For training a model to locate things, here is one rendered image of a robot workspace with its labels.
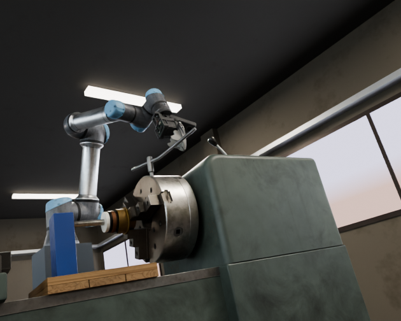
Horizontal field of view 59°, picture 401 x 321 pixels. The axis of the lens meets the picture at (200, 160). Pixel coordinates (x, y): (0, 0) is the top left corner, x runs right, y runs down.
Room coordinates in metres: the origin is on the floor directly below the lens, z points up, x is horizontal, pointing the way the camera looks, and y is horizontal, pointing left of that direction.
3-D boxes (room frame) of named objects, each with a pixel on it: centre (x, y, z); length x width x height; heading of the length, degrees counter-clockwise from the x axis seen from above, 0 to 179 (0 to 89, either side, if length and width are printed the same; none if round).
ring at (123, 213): (1.20, 0.31, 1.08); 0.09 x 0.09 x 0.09; 35
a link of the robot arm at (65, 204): (1.58, 0.68, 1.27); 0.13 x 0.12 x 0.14; 144
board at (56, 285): (1.13, 0.41, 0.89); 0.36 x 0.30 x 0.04; 35
